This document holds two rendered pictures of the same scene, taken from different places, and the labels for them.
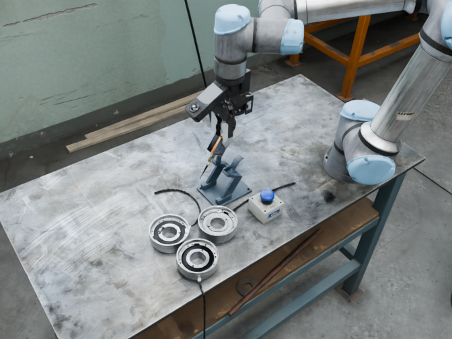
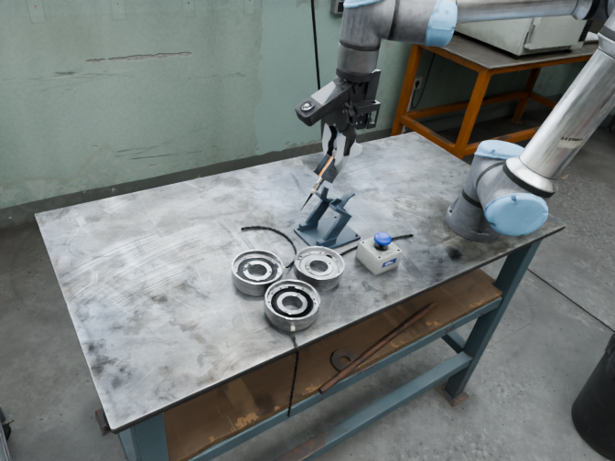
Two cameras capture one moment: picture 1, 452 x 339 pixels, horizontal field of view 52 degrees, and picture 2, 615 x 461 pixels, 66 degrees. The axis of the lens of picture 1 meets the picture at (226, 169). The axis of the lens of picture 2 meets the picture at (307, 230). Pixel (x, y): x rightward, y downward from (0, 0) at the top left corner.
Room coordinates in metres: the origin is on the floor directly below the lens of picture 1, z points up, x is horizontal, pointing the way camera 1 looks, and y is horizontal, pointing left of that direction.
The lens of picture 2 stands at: (0.05, 0.05, 1.49)
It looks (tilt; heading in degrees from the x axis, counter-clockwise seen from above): 37 degrees down; 0
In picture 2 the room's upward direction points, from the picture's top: 8 degrees clockwise
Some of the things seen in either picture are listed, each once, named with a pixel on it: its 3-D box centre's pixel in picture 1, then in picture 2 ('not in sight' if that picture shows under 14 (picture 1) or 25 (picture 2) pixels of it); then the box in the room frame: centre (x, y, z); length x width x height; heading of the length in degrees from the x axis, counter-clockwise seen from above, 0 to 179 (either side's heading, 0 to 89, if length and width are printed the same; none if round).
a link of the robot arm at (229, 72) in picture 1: (229, 64); (356, 57); (0.96, 0.00, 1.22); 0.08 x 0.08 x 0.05
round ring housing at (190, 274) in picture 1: (198, 259); (291, 305); (0.69, 0.06, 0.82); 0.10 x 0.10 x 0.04
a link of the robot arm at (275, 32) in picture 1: (276, 33); (420, 19); (0.97, -0.10, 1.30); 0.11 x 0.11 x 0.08; 0
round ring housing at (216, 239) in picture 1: (217, 224); (318, 269); (0.81, 0.01, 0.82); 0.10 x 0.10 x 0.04
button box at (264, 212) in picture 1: (267, 204); (381, 252); (0.89, -0.12, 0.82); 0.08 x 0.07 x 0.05; 128
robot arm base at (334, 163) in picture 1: (350, 154); (480, 209); (1.09, -0.38, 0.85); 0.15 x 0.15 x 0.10
